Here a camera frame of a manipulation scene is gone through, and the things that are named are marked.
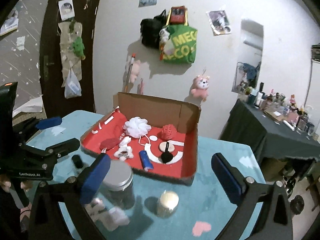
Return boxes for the red knitted pouch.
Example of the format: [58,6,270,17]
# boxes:
[100,138,120,153]

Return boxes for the white fluffy bunny scrunchie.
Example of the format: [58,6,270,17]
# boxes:
[113,136,134,161]

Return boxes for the white cloth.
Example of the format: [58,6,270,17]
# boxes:
[101,207,130,231]

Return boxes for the blue cloth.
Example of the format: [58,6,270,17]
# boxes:
[139,150,153,172]

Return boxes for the white mesh bath pouf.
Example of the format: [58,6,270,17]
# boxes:
[123,116,152,145]

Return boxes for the beige powder puff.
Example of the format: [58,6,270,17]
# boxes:
[159,141,175,153]

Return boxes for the black fluffy pompom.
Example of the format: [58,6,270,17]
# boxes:
[161,152,174,164]

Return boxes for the red mesh bath pouf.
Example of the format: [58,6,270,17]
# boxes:
[161,124,177,141]

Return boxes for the cream knitted scrunchie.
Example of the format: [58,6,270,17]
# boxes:
[84,197,106,219]

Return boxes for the person left hand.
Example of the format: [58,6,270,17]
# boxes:
[0,174,33,192]

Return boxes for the green cleanser bottle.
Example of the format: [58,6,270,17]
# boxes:
[72,154,84,169]

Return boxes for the large glass jar metal lid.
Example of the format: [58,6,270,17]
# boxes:
[103,160,135,210]

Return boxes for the plastic bag on door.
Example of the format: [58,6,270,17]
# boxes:
[65,69,81,99]

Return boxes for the dark cloth side table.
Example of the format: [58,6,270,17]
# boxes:
[220,99,320,163]

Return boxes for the small jar golden capsules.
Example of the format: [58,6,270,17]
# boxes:
[156,191,180,218]

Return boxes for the cardboard box red lining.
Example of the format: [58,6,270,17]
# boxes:
[80,92,201,186]

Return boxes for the hanging organizer on door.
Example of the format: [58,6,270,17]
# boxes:
[58,21,82,87]

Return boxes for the green plush toy on door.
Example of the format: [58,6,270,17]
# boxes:
[72,36,86,60]

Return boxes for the pink cat plush hanging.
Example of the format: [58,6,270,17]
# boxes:
[190,75,210,102]

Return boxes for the photo on door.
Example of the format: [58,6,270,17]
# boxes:
[58,0,75,21]

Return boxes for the green tote bag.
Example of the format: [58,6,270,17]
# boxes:
[159,10,197,64]

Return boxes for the red framed picture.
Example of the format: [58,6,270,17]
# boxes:
[169,6,187,24]

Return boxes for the pink plush on wall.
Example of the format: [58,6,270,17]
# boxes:
[129,60,141,83]

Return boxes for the wall mirror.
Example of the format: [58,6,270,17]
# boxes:
[232,19,264,94]

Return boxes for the black bag on wall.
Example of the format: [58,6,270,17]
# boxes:
[140,9,167,49]

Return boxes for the white panda plush keychain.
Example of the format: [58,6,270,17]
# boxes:
[159,28,170,45]

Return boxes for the photo poster on wall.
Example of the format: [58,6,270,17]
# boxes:
[206,10,231,36]

